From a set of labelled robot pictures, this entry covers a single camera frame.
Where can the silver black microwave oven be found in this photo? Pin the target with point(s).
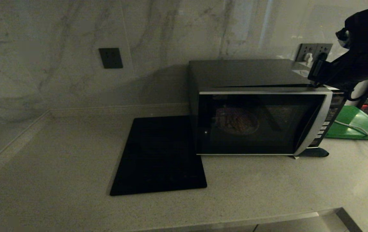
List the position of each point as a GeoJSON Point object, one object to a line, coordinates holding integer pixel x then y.
{"type": "Point", "coordinates": [251, 72]}

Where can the white power plug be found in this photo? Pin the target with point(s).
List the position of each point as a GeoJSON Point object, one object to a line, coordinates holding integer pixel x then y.
{"type": "Point", "coordinates": [307, 58]}

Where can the single black wall socket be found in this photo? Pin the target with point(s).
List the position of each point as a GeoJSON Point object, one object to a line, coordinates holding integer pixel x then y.
{"type": "Point", "coordinates": [110, 58]}

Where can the black glass microwave door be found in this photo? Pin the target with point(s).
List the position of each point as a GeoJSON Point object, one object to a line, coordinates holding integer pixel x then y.
{"type": "Point", "coordinates": [251, 141]}

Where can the green plastic cutting board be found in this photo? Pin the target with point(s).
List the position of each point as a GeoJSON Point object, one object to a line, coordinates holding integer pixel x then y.
{"type": "Point", "coordinates": [354, 125]}

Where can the purple round plate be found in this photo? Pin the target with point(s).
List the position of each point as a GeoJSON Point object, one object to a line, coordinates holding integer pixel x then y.
{"type": "Point", "coordinates": [238, 122]}

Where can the double grey wall socket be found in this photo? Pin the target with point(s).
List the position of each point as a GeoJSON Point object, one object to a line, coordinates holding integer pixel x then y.
{"type": "Point", "coordinates": [309, 48]}

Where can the black glass induction cooktop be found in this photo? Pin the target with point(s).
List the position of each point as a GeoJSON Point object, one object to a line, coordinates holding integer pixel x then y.
{"type": "Point", "coordinates": [158, 154]}

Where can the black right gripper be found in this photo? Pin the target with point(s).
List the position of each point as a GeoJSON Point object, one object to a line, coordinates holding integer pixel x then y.
{"type": "Point", "coordinates": [341, 69]}

